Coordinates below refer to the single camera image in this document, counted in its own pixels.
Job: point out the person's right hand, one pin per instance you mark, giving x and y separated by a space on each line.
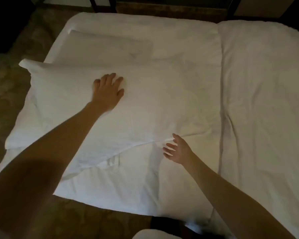
180 153

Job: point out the person's left hand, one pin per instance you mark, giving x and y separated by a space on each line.
107 94

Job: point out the white pillow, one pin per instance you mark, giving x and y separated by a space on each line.
109 47
152 102

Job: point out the person's right forearm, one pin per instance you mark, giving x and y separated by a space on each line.
226 196

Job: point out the person's left forearm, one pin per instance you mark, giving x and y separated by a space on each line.
52 151

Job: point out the person's dark trousers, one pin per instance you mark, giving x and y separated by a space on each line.
169 224

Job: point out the person's white shirt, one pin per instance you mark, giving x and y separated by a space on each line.
157 235

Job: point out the white duvet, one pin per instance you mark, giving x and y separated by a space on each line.
264 97

